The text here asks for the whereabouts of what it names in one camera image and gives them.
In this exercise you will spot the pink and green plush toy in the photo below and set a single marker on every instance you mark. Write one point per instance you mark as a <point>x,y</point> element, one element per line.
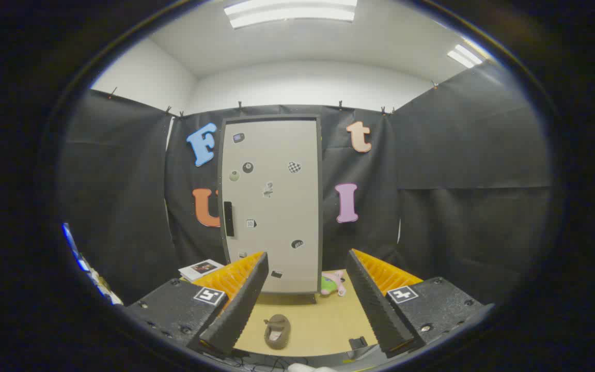
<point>331,284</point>

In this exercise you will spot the colourful printed items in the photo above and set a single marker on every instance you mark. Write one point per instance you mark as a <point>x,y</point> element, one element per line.
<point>88,268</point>

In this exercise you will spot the brown suede shoe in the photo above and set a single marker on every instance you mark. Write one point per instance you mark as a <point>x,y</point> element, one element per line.
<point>277,331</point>

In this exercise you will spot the black backdrop cloth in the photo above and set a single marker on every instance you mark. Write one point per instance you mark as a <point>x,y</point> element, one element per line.
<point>457,181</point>

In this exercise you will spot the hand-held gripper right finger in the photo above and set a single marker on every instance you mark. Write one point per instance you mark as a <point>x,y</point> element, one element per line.
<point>375,310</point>

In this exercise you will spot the white book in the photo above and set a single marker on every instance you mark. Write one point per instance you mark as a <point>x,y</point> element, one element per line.
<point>200,268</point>

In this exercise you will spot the ceiling light panel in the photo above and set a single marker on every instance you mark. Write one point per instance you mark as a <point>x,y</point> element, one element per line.
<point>291,11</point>
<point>465,55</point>

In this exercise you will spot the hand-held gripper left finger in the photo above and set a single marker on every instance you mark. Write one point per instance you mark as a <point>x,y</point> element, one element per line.
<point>240,310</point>

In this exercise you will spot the grey shoe cabinet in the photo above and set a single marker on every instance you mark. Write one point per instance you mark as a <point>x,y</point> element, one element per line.
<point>320,206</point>

